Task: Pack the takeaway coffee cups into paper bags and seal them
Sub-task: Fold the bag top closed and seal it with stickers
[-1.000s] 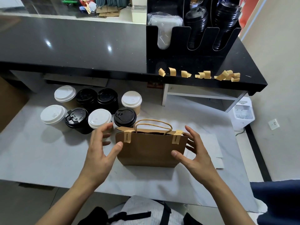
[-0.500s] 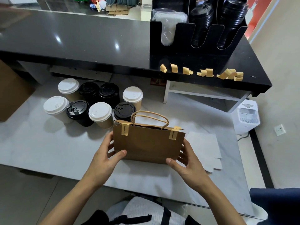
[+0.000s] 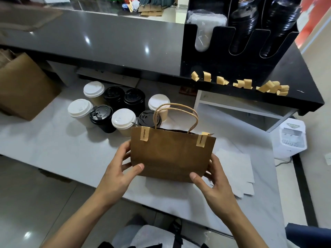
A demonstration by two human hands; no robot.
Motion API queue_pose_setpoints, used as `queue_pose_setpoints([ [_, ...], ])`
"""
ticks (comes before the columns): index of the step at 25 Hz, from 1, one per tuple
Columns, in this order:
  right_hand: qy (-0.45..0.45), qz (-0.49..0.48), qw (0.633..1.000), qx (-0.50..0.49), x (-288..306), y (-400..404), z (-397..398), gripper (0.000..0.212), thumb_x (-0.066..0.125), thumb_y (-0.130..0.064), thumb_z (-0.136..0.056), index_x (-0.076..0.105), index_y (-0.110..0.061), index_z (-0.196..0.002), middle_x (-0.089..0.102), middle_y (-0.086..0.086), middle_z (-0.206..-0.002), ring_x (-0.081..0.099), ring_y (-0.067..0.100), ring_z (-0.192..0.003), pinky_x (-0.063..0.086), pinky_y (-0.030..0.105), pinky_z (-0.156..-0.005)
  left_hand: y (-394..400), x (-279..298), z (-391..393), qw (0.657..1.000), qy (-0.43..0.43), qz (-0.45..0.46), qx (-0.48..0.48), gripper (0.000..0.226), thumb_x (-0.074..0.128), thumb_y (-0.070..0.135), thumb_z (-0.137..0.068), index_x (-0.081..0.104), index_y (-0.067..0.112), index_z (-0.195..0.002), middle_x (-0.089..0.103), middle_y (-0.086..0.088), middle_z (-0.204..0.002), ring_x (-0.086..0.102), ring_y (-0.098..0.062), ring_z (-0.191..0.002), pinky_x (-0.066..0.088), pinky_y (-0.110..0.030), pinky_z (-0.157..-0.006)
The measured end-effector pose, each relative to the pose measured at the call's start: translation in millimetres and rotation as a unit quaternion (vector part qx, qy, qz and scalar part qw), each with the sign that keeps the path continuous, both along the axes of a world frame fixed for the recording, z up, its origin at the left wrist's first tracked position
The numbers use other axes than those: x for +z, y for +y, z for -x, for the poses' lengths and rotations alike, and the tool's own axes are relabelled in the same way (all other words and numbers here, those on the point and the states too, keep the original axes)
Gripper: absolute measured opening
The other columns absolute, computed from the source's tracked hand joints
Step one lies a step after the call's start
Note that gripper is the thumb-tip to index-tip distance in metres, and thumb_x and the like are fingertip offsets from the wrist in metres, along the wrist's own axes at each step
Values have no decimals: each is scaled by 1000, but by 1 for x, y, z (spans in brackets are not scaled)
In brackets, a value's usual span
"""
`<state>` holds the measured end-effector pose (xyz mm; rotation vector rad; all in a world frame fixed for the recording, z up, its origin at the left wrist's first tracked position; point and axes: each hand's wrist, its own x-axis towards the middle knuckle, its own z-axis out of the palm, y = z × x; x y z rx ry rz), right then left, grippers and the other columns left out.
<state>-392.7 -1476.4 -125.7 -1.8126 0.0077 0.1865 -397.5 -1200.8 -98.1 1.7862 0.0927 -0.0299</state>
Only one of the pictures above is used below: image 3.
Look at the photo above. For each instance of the white support panel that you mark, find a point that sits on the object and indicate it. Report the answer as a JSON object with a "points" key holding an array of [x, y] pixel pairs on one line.
{"points": [[62, 73]]}

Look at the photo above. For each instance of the person's right hand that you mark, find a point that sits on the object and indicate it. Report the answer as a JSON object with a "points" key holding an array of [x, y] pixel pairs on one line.
{"points": [[217, 193]]}

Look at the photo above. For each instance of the white small appliance on floor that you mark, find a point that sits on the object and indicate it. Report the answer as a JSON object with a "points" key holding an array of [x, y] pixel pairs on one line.
{"points": [[289, 139]]}

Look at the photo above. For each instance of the person's left forearm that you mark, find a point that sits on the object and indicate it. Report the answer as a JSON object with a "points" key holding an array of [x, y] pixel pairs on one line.
{"points": [[77, 224]]}

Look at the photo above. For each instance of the red banner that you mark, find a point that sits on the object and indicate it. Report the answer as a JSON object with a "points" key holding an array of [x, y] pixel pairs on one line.
{"points": [[315, 18]]}

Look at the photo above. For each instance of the black acrylic organizer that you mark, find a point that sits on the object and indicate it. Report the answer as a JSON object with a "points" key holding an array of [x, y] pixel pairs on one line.
{"points": [[217, 64]]}

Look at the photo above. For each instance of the black body harness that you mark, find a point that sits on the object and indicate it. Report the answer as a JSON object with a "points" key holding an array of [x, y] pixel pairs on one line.
{"points": [[177, 229]]}

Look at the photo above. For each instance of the person's left hand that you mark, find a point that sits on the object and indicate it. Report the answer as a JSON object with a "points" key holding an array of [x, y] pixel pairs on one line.
{"points": [[116, 178]]}

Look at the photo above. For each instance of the plastic wrapped white pack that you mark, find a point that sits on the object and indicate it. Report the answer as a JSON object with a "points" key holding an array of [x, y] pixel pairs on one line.
{"points": [[207, 25]]}

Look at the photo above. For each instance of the single tan tape strip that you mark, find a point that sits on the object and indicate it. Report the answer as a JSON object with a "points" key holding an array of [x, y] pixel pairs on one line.
{"points": [[202, 139], [145, 133]]}

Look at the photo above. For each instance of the stack of white paper sheets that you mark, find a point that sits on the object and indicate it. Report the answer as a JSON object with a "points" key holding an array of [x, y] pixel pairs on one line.
{"points": [[235, 170]]}

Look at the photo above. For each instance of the brown paper bag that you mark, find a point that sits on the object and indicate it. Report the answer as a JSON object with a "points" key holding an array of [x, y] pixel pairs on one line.
{"points": [[26, 87], [170, 157]]}

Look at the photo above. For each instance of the row of tan tape strips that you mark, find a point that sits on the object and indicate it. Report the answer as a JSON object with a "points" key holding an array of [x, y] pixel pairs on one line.
{"points": [[207, 76]]}

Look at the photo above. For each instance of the person's white shirt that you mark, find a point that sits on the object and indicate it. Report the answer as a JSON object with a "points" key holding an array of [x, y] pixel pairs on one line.
{"points": [[139, 237]]}

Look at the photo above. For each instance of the group of lidded coffee cups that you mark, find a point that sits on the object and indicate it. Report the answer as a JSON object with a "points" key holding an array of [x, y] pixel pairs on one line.
{"points": [[80, 108]]}

